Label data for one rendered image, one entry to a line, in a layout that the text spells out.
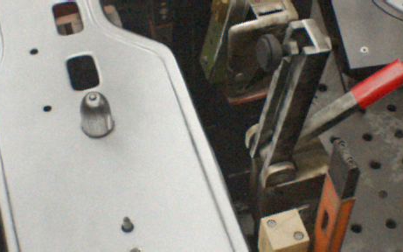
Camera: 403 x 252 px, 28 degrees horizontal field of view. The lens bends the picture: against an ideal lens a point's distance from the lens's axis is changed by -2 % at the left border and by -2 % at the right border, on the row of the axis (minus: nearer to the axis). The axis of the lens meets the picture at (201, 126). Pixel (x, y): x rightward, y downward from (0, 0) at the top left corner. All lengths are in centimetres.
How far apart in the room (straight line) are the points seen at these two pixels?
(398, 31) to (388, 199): 27
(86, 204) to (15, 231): 7
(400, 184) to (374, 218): 7
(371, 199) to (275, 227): 47
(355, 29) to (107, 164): 57
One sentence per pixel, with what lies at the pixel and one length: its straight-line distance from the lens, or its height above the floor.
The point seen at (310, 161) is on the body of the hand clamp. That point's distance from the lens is 76.
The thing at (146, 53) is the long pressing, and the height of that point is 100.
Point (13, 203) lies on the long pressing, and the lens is 81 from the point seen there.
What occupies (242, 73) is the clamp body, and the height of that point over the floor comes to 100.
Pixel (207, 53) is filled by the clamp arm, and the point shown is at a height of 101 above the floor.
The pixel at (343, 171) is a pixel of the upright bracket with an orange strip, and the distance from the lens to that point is 59.
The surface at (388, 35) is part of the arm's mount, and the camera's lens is 127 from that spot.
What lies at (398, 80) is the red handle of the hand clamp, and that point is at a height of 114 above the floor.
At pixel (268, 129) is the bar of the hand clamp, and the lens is 73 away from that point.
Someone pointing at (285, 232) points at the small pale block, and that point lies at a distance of 70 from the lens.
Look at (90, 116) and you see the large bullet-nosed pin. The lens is 82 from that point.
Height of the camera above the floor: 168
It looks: 54 degrees down
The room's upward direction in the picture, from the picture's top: 1 degrees counter-clockwise
